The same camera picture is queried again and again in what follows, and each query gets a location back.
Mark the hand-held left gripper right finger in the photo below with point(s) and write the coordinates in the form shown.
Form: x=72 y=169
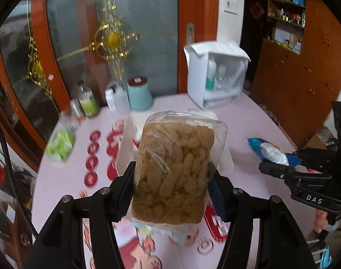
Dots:
x=217 y=199

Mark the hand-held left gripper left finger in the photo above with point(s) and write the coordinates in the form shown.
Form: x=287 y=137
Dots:
x=122 y=186

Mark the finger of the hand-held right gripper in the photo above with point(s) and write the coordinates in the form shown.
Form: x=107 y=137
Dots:
x=274 y=169
x=295 y=159

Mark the blue and white snack packet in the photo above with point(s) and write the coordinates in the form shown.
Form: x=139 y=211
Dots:
x=267 y=151

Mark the white plastic tray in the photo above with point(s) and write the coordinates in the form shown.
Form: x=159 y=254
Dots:
x=227 y=159

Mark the clear bag of puffed snacks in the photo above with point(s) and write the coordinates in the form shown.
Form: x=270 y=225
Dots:
x=170 y=173

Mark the person's right hand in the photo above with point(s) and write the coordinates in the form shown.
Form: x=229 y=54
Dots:
x=320 y=221

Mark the cardboard box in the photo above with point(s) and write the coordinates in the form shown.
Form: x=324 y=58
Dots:
x=317 y=141

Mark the pale blue snack packet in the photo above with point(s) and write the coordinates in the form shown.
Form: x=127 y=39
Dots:
x=177 y=238

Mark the wooden cabinet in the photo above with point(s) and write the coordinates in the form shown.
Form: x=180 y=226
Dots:
x=294 y=89

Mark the green tissue pack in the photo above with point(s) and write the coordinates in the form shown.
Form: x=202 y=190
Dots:
x=59 y=145

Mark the glass tumbler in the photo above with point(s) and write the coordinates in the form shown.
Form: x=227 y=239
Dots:
x=68 y=122

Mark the white squeeze bottle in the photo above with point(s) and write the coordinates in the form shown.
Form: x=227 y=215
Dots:
x=121 y=99

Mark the green label glass bottle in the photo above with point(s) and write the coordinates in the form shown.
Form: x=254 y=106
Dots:
x=87 y=105

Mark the small clear jar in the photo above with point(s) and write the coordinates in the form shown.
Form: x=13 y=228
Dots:
x=76 y=109

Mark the teal canister with brown lid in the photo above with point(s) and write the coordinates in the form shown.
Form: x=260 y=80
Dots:
x=139 y=96

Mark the white bottle with teal base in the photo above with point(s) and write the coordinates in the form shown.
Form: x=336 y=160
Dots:
x=211 y=82

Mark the clear bottle with white cap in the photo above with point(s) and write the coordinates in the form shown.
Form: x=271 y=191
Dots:
x=221 y=74

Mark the white lidded storage box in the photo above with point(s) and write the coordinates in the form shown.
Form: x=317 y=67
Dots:
x=195 y=84

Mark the small gold door ornament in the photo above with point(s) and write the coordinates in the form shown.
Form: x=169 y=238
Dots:
x=37 y=68

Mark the large gold door ornament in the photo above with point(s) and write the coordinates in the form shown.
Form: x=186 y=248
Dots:
x=113 y=39

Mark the wooden glass door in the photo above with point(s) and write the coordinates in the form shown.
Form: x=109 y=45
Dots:
x=148 y=19

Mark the red diamond wall sticker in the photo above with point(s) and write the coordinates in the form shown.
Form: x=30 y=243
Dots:
x=256 y=9

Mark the white wall switch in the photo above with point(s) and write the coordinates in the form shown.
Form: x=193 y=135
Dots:
x=230 y=5

